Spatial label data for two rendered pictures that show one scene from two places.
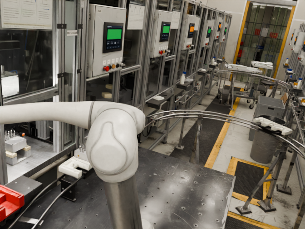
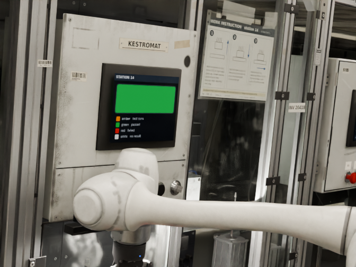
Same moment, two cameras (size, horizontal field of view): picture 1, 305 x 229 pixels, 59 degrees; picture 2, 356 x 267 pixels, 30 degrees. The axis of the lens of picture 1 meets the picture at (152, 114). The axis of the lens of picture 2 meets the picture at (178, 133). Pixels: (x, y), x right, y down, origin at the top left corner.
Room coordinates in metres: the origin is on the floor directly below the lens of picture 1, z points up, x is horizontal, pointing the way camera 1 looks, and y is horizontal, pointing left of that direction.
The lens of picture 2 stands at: (-0.50, 0.00, 1.76)
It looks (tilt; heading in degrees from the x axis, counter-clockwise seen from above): 6 degrees down; 24
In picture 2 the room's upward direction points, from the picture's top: 5 degrees clockwise
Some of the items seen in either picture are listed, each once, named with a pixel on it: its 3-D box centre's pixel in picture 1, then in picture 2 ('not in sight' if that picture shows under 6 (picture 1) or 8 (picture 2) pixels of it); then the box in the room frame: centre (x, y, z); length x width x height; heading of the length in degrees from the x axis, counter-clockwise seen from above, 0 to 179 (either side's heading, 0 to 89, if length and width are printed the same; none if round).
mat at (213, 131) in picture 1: (219, 112); not in sight; (5.53, -1.43, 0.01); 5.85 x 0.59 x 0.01; 160
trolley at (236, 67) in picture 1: (238, 84); not in sight; (6.35, -1.95, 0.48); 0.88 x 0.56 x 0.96; 88
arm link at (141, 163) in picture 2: not in sight; (133, 183); (0.81, 0.68, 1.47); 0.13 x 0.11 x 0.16; 5
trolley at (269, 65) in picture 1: (258, 78); not in sight; (7.40, -2.77, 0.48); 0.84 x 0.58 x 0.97; 168
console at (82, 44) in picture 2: not in sight; (99, 113); (0.95, 0.86, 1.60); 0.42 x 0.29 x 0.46; 160
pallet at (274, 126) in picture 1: (271, 127); not in sight; (2.63, -1.24, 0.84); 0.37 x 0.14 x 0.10; 38
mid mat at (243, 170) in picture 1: (248, 179); not in sight; (2.95, -1.30, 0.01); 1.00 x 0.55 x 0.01; 160
